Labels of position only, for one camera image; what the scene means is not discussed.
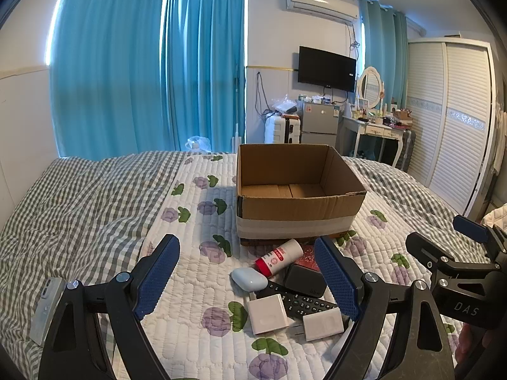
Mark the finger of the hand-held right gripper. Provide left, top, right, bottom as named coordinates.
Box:
left=453, top=214, right=507, bottom=262
left=406, top=231, right=494, bottom=282

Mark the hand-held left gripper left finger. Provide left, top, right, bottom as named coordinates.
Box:
left=37, top=234, right=181, bottom=380

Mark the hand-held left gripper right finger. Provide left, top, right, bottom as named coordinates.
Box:
left=314, top=237, right=457, bottom=380

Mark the black remote control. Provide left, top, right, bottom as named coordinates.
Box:
left=257, top=280, right=351, bottom=322

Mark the brown cardboard box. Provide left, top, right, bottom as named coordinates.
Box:
left=236, top=143, right=367, bottom=247

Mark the person's right hand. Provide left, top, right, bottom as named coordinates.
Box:
left=455, top=320, right=496, bottom=371

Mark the white quilted cloth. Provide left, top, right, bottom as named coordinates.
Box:
left=481, top=201, right=507, bottom=231

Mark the black power bank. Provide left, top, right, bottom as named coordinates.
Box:
left=284, top=263, right=328, bottom=296

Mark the red patterned box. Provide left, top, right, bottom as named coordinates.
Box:
left=295, top=244, right=324, bottom=272

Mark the white charger with plug pins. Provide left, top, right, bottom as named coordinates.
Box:
left=293, top=307, right=345, bottom=342

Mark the white bottle with red label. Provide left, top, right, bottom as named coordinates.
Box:
left=254, top=239, right=304, bottom=277

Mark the white floral quilt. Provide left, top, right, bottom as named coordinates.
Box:
left=138, top=152, right=469, bottom=380

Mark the white square charger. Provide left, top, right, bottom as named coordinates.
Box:
left=247, top=294, right=289, bottom=336

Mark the pale blue earbuds case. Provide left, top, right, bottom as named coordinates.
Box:
left=230, top=268, right=269, bottom=298

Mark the silver suitcase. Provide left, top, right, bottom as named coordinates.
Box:
left=398, top=128, right=417, bottom=173

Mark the floral quilted bedspread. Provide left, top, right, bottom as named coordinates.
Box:
left=0, top=150, right=482, bottom=350

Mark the white slatted wardrobe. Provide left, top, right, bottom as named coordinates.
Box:
left=406, top=37, right=502, bottom=223

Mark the silver smartphone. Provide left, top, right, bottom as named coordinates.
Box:
left=30, top=277, right=66, bottom=345

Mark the white plastic bag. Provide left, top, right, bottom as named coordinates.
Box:
left=186, top=136, right=213, bottom=153

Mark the white dressing table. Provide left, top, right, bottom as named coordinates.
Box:
left=338, top=115, right=413, bottom=167

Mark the grey small fridge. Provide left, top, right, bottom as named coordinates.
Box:
left=301, top=100, right=341, bottom=145

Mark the white suitcase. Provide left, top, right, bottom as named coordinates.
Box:
left=264, top=112, right=303, bottom=144

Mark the white oval mirror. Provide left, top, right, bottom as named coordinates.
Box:
left=356, top=66, right=386, bottom=110

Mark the clear plastic bag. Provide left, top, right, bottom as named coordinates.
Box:
left=272, top=94, right=302, bottom=117

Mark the narrow blue curtain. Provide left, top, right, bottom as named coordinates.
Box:
left=358, top=0, right=409, bottom=108

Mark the wide blue curtain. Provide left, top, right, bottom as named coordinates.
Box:
left=49, top=0, right=168, bottom=158

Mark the white air conditioner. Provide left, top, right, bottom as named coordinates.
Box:
left=284, top=0, right=359, bottom=25

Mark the black wall cable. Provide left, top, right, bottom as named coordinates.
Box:
left=255, top=72, right=274, bottom=118

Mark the black wall television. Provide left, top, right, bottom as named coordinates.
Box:
left=297, top=45, right=357, bottom=93

